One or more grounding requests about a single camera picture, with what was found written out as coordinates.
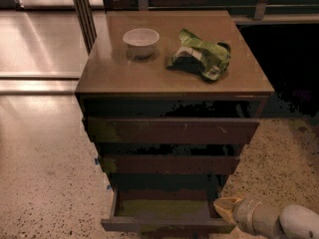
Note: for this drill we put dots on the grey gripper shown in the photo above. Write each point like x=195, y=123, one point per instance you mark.
x=243, y=212

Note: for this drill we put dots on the brown bottom drawer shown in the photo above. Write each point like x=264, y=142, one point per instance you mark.
x=155, y=212

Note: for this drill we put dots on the brown drawer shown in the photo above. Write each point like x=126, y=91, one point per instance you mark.
x=171, y=130
x=169, y=164
x=155, y=212

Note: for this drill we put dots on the brown middle drawer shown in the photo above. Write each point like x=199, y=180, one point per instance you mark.
x=169, y=164

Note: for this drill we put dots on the brown wooden drawer cabinet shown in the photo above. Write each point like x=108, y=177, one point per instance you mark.
x=115, y=84

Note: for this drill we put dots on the brown top drawer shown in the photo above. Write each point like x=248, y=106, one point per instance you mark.
x=171, y=130

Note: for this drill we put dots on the blue tape piece lower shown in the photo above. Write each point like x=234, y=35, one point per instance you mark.
x=108, y=187

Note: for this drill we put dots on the blue tape piece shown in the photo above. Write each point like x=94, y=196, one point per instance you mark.
x=96, y=161
x=108, y=187

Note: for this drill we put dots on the blue tape piece upper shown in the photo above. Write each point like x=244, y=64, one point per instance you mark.
x=96, y=161

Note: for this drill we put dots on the crumpled green chip bag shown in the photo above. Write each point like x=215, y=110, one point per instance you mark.
x=211, y=59

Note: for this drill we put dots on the white bowl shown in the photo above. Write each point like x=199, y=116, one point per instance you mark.
x=141, y=42

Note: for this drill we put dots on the metal railing frame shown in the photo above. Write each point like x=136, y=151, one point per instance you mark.
x=291, y=21

